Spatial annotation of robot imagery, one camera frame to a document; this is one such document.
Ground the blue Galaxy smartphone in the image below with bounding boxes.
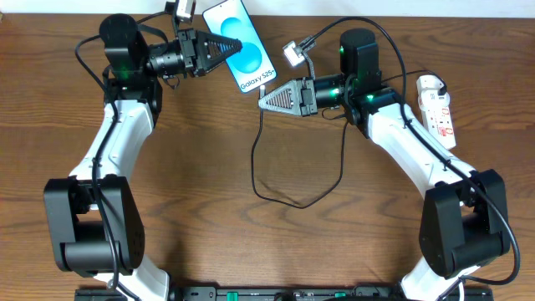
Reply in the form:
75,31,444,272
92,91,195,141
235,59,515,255
202,0,277,94

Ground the black USB charging cable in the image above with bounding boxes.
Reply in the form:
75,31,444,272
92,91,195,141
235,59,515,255
250,69,448,210

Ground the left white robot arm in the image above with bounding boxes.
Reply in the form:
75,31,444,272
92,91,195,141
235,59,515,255
43,13,242,300

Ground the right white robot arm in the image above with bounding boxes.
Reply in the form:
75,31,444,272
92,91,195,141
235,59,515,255
258,28,520,300

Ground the white USB charger adapter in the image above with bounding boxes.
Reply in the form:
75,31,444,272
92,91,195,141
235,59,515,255
416,74,451,111

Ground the white power strip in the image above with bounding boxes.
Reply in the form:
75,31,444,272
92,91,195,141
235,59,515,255
420,106,456,150

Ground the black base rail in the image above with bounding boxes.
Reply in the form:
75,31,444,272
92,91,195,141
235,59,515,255
74,285,494,301

